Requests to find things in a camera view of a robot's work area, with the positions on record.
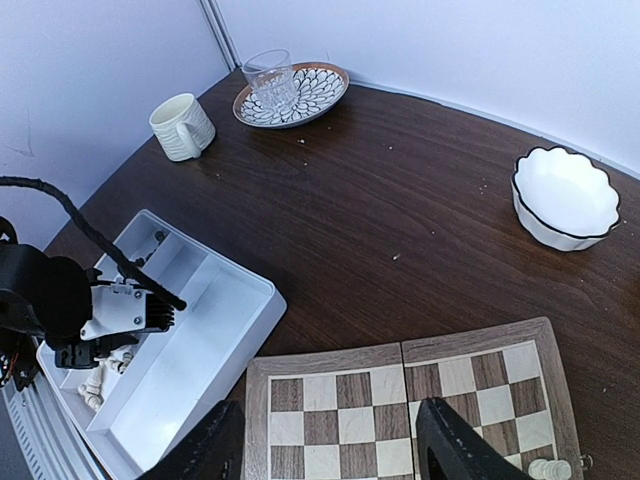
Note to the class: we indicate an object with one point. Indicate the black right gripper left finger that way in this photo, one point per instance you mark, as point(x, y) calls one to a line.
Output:
point(213, 449)

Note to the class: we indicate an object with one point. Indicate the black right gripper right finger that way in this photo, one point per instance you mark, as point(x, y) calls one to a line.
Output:
point(449, 448)

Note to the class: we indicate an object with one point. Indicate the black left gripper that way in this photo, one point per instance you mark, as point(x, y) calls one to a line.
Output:
point(48, 298)

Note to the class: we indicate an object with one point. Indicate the wooden chess board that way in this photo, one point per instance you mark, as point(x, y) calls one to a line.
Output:
point(351, 414)

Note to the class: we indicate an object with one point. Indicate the light chess pieces pile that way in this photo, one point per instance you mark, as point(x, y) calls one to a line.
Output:
point(91, 390)

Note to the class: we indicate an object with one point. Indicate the dark chess pieces pile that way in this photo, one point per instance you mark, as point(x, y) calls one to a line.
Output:
point(148, 248)

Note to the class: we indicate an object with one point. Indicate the white plastic tray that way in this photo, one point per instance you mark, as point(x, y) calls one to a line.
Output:
point(175, 377)

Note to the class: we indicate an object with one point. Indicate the cream ceramic mug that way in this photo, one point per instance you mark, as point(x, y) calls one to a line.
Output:
point(182, 127)

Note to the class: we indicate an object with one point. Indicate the white scalloped bowl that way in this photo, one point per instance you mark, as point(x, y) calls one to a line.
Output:
point(562, 200)

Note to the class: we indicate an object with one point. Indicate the clear drinking glass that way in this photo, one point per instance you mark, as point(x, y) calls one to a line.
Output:
point(270, 75)

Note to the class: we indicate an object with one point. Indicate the patterned brown plate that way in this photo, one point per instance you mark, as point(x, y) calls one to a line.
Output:
point(318, 88)

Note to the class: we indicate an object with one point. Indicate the left aluminium frame post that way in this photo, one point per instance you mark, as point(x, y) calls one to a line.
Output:
point(221, 33)

